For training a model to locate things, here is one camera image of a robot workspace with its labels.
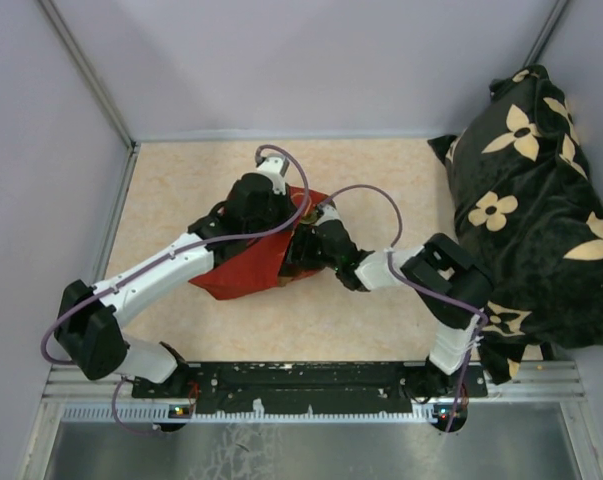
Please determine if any red paper bag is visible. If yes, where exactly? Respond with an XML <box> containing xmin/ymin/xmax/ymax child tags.
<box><xmin>188</xmin><ymin>186</ymin><xmax>327</xmax><ymax>300</ymax></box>

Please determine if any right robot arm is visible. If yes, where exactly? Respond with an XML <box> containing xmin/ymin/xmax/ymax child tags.
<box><xmin>283</xmin><ymin>220</ymin><xmax>493</xmax><ymax>402</ymax></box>

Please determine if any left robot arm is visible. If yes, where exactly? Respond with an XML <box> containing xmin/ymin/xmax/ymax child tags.
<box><xmin>54</xmin><ymin>171</ymin><xmax>296</xmax><ymax>384</ymax></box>

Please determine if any black floral blanket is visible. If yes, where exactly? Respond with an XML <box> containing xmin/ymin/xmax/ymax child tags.
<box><xmin>429</xmin><ymin>65</ymin><xmax>603</xmax><ymax>384</ymax></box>

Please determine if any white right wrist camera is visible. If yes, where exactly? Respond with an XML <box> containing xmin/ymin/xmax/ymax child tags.
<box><xmin>315</xmin><ymin>203</ymin><xmax>341</xmax><ymax>226</ymax></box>

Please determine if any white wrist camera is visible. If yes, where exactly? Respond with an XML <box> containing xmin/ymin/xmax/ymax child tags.
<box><xmin>256</xmin><ymin>154</ymin><xmax>290</xmax><ymax>195</ymax></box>
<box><xmin>315</xmin><ymin>203</ymin><xmax>341</xmax><ymax>226</ymax></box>

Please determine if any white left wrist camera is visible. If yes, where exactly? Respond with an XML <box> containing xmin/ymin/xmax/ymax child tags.
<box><xmin>256</xmin><ymin>154</ymin><xmax>290</xmax><ymax>195</ymax></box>

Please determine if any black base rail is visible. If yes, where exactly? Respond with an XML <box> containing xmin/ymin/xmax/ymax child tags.
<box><xmin>132</xmin><ymin>361</ymin><xmax>487</xmax><ymax>415</ymax></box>

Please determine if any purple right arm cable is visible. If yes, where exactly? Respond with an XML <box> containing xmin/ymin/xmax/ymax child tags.
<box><xmin>316</xmin><ymin>185</ymin><xmax>490</xmax><ymax>435</ymax></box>

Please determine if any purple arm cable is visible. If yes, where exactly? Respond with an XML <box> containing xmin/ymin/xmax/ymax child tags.
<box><xmin>40</xmin><ymin>144</ymin><xmax>315</xmax><ymax>439</ymax></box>
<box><xmin>316</xmin><ymin>185</ymin><xmax>490</xmax><ymax>435</ymax></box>

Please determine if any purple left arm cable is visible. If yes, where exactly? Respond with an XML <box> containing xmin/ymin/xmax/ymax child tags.
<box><xmin>40</xmin><ymin>144</ymin><xmax>315</xmax><ymax>439</ymax></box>

